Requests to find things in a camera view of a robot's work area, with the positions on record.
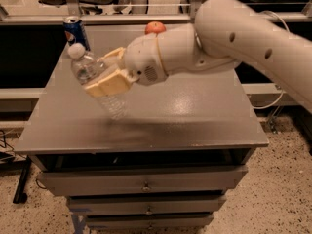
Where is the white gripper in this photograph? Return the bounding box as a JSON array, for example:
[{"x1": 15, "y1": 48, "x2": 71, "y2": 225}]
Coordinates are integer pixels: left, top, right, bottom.
[{"x1": 83, "y1": 33, "x2": 168, "y2": 98}]

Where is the clear plastic water bottle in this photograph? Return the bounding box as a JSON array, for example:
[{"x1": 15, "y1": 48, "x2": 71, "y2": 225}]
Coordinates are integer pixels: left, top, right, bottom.
[{"x1": 68, "y1": 43, "x2": 126, "y2": 120}]

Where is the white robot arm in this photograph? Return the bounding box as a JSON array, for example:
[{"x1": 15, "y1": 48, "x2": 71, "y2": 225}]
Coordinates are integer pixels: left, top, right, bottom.
[{"x1": 84, "y1": 0, "x2": 312, "y2": 112}]

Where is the red apple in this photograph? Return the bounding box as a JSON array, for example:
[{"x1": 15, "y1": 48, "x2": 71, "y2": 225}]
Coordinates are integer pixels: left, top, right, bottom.
[{"x1": 144, "y1": 21, "x2": 166, "y2": 34}]

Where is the blue pepsi soda can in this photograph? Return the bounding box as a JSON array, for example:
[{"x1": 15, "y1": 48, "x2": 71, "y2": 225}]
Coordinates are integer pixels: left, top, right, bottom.
[{"x1": 63, "y1": 16, "x2": 90, "y2": 51}]

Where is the grey drawer cabinet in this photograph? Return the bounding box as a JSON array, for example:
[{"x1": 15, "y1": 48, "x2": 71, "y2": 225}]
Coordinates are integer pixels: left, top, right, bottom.
[{"x1": 13, "y1": 22, "x2": 270, "y2": 233}]

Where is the top grey drawer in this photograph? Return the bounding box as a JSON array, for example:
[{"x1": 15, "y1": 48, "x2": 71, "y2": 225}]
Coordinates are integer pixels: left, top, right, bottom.
[{"x1": 38, "y1": 165, "x2": 248, "y2": 196}]

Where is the grey drawer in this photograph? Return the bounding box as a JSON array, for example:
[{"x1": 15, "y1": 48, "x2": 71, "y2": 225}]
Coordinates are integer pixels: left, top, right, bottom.
[
  {"x1": 67, "y1": 193, "x2": 226, "y2": 215},
  {"x1": 86, "y1": 213, "x2": 214, "y2": 230},
  {"x1": 38, "y1": 165, "x2": 248, "y2": 196}
]

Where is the middle grey drawer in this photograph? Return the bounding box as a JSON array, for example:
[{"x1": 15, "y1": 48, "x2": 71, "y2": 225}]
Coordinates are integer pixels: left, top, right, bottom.
[{"x1": 67, "y1": 193, "x2": 226, "y2": 215}]

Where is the black stand leg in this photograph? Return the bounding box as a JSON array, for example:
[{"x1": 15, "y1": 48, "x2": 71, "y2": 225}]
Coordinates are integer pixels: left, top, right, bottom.
[{"x1": 13, "y1": 157, "x2": 31, "y2": 204}]

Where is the bottom grey drawer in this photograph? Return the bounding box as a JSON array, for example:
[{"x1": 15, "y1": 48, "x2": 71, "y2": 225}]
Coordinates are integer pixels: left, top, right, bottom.
[{"x1": 86, "y1": 213, "x2": 214, "y2": 230}]

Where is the metal railing frame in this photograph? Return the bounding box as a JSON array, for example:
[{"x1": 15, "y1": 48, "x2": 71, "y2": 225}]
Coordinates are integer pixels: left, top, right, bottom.
[{"x1": 0, "y1": 0, "x2": 312, "y2": 26}]

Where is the white cable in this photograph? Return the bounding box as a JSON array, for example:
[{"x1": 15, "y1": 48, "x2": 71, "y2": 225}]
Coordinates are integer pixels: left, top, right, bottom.
[{"x1": 252, "y1": 10, "x2": 291, "y2": 111}]

